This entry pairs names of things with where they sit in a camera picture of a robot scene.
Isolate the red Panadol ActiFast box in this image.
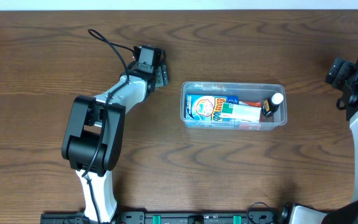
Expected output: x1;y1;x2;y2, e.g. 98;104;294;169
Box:
239;101;262;108

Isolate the blue Kool Fever box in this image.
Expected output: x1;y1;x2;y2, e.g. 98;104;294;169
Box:
184;95;239;121

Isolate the dark bottle white cap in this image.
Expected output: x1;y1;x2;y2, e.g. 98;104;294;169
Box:
262;93;284;117

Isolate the white green Panadol box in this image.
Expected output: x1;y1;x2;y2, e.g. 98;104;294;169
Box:
220;103;261;123

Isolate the clear plastic container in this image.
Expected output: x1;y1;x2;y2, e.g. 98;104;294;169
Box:
180;82;288;131

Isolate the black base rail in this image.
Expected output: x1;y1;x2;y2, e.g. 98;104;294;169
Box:
40;210;278;224

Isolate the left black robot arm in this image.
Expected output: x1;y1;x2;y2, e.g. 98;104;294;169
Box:
62;62;168;223

